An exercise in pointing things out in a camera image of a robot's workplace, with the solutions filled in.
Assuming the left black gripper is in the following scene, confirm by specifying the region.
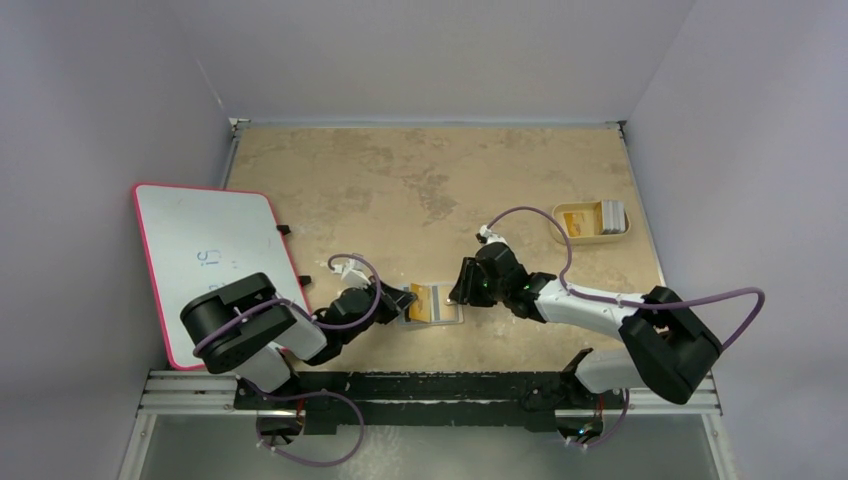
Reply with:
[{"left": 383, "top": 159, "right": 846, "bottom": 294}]
[{"left": 340, "top": 275, "right": 416, "bottom": 345}]

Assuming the beige leather card holder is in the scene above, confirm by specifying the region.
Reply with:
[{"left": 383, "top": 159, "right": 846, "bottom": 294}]
[{"left": 397, "top": 282, "right": 464, "bottom": 327}]

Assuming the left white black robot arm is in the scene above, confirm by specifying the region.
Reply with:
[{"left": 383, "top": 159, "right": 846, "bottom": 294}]
[{"left": 180, "top": 273, "right": 419, "bottom": 409}]

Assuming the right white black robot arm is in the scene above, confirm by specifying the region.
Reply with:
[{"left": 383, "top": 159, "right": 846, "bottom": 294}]
[{"left": 449, "top": 242, "right": 723, "bottom": 407}]

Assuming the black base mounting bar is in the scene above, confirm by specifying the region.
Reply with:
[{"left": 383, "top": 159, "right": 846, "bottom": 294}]
[{"left": 233, "top": 363, "right": 624, "bottom": 435}]

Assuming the cream oval tray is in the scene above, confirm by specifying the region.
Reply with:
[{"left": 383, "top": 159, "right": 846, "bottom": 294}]
[{"left": 551, "top": 199, "right": 631, "bottom": 246}]

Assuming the white pink-framed whiteboard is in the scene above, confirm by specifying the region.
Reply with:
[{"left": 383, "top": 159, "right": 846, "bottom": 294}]
[{"left": 133, "top": 184, "right": 309, "bottom": 371}]

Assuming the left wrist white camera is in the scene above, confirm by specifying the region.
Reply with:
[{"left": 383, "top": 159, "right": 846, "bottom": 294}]
[{"left": 327, "top": 257, "right": 370, "bottom": 288}]

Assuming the wrist white camera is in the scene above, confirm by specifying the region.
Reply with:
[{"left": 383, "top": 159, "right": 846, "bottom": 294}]
[
  {"left": 475, "top": 224, "right": 507, "bottom": 245},
  {"left": 327, "top": 257, "right": 370, "bottom": 288}
]

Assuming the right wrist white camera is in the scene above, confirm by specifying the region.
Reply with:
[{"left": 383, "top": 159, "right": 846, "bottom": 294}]
[{"left": 475, "top": 224, "right": 507, "bottom": 245}]

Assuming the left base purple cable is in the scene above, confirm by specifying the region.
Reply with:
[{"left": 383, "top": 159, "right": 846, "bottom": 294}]
[{"left": 255, "top": 390, "right": 369, "bottom": 470}]

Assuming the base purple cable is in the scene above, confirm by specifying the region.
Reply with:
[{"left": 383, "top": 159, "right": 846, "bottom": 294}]
[
  {"left": 563, "top": 387, "right": 631, "bottom": 452},
  {"left": 255, "top": 390, "right": 369, "bottom": 470}
]

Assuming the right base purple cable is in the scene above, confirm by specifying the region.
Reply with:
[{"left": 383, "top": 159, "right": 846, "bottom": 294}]
[{"left": 563, "top": 387, "right": 631, "bottom": 452}]

